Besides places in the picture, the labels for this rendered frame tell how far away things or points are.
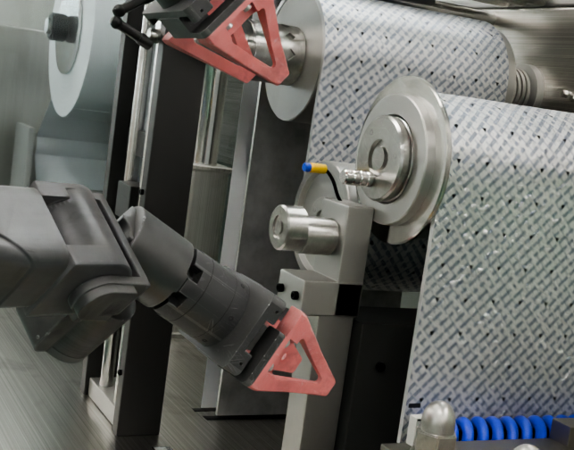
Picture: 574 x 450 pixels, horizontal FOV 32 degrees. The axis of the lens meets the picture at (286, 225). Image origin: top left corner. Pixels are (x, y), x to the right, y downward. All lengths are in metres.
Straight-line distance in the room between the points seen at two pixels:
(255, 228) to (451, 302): 0.38
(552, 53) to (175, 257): 0.67
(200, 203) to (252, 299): 0.82
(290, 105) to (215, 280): 0.40
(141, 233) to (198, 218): 0.86
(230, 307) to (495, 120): 0.30
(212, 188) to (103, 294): 0.92
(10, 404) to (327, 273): 0.47
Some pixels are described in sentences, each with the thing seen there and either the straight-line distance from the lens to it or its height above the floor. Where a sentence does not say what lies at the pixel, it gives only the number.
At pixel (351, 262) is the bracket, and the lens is 0.90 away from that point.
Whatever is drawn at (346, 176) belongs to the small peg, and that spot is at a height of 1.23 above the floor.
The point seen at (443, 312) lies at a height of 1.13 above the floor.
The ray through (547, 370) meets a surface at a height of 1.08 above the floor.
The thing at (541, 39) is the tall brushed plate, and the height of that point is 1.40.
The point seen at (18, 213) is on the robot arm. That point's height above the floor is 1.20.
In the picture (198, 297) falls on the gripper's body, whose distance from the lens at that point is 0.74.
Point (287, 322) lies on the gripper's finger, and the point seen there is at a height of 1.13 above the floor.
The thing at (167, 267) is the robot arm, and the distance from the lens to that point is 0.72.
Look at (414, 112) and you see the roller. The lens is 0.87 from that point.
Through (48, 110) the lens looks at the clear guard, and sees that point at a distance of 1.78.
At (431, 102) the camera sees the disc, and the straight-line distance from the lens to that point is 0.86.
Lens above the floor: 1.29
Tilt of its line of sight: 7 degrees down
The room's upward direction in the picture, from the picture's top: 8 degrees clockwise
